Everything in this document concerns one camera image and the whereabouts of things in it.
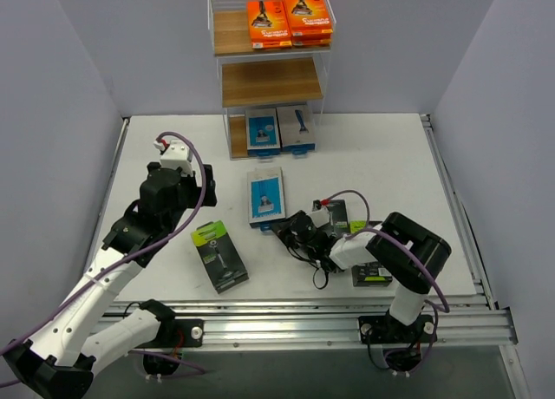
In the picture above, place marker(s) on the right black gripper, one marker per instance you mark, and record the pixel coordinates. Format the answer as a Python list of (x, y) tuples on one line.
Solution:
[(297, 225)]

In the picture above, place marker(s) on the grey blue razor box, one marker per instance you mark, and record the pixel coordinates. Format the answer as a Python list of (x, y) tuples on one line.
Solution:
[(297, 129)]

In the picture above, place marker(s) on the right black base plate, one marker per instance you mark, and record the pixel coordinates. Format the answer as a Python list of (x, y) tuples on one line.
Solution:
[(385, 329)]

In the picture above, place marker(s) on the white wire wooden shelf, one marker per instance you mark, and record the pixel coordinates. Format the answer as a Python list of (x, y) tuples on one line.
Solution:
[(256, 78)]

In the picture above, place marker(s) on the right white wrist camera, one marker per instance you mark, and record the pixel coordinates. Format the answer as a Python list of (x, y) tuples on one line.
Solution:
[(320, 215)]

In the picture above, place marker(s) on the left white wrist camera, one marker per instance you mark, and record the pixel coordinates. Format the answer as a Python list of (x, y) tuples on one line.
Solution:
[(176, 155)]

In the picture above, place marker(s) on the black box with face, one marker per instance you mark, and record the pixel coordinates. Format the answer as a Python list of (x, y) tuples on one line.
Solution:
[(371, 273)]

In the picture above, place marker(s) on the large orange Fusion5 razor box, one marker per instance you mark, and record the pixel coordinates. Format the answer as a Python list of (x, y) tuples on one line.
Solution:
[(267, 25)]

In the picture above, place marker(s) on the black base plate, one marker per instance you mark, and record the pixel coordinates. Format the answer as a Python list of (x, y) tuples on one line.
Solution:
[(188, 333), (385, 329)]

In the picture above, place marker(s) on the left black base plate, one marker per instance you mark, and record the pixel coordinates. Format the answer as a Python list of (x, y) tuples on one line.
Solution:
[(188, 333)]

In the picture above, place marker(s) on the black green razor box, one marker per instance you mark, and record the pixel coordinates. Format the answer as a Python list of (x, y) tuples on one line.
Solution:
[(339, 223), (223, 265)]

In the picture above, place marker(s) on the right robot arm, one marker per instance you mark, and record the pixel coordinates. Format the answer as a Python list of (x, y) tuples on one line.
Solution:
[(409, 252)]

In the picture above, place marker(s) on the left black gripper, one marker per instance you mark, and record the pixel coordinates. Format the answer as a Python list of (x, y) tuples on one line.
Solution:
[(201, 186)]

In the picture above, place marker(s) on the blue Harry's box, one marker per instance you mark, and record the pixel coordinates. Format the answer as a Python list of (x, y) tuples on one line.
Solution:
[(265, 197), (261, 126)]

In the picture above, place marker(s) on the black green razor box front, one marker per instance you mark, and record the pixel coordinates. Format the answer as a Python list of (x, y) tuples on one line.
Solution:
[(223, 265)]

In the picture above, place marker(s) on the orange razor box on shelf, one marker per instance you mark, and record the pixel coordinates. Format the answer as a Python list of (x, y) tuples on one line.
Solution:
[(311, 41)]

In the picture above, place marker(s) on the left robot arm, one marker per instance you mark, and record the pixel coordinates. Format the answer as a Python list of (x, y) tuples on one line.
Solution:
[(62, 358)]

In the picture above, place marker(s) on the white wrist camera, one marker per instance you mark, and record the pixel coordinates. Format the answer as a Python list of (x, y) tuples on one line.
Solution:
[(320, 215), (176, 155)]

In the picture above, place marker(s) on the narrow orange Fusion5 razor box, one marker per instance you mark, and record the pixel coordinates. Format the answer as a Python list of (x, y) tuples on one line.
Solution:
[(308, 18)]

